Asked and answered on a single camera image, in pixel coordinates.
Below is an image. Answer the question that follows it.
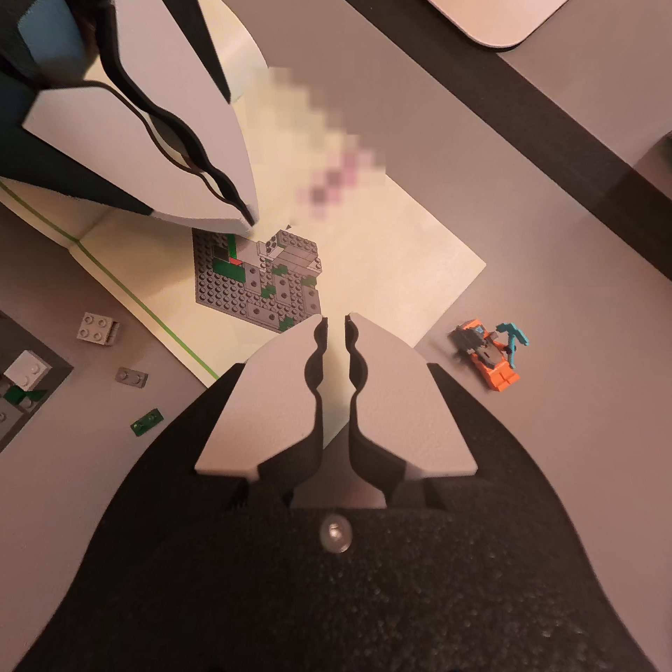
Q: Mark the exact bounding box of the grey and green brick build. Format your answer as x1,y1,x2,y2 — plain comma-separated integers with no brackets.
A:
0,310,75,453

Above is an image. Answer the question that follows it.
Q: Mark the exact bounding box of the open instruction booklet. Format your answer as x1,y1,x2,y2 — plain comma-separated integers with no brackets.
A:
0,0,487,382

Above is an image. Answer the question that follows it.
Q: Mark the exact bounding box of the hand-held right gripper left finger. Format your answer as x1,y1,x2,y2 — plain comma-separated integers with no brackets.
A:
194,313,329,507

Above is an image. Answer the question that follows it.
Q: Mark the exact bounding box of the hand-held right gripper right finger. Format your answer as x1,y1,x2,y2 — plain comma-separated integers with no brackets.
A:
344,313,478,508

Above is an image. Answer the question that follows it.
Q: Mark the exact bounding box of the orange toy minifigure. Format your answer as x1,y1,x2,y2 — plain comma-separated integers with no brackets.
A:
449,318,530,392

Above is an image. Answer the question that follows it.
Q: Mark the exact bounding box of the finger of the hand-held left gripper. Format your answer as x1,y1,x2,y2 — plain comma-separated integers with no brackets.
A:
99,0,258,228
22,85,253,235

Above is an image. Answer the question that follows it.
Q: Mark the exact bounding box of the small dark green brick plate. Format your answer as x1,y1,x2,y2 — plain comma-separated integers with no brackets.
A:
129,408,165,437

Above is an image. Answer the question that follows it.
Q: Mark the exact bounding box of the light grey square brick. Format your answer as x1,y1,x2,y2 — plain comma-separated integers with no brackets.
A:
77,312,121,348

